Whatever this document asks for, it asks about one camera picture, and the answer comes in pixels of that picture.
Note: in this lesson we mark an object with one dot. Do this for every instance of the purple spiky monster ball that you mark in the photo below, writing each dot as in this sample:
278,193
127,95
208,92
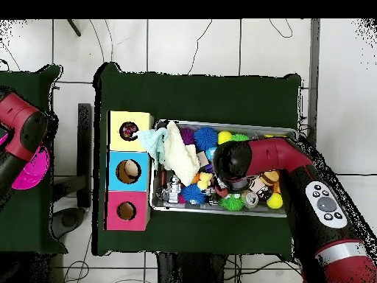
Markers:
187,135

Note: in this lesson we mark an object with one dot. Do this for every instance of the black rod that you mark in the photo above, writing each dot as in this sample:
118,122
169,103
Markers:
74,28

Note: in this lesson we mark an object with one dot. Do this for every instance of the green spiky rubber ball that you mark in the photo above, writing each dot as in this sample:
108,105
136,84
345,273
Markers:
240,137

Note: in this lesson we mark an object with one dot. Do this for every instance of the light blue waffle cloth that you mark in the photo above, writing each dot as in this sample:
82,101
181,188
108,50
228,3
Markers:
151,141

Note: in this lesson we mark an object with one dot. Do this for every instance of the plain wooden cube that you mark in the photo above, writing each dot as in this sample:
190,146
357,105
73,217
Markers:
257,184

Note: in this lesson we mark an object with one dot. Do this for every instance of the wooden box with three holes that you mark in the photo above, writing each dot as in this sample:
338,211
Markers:
138,141

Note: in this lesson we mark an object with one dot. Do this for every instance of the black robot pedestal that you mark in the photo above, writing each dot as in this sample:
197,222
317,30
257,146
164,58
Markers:
191,268

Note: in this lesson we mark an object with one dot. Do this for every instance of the cream waffle cloth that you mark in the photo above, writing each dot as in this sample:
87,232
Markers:
181,156

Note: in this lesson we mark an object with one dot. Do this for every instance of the dark green table cloth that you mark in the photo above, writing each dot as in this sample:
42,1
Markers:
200,97

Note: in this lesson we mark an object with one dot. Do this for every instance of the silver mesh bin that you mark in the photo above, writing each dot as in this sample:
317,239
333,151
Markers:
191,207

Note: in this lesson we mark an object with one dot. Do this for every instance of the pink round object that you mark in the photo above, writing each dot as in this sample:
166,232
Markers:
35,171

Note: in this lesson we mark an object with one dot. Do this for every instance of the blue spiky rubber ball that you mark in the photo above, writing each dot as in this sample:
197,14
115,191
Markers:
205,138
193,193

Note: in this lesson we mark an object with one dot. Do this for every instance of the blue globe ball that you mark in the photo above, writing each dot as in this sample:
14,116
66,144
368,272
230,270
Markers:
210,153

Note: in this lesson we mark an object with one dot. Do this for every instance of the green cloth side table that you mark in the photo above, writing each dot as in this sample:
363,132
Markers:
29,221

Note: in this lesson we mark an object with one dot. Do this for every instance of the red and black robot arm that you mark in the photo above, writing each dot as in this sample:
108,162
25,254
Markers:
17,123
279,153

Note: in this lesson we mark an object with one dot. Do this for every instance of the round wooden burger toy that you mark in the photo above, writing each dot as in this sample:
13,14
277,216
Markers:
271,177

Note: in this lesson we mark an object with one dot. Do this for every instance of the yellow ball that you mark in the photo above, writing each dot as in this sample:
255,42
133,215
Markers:
274,201
224,137

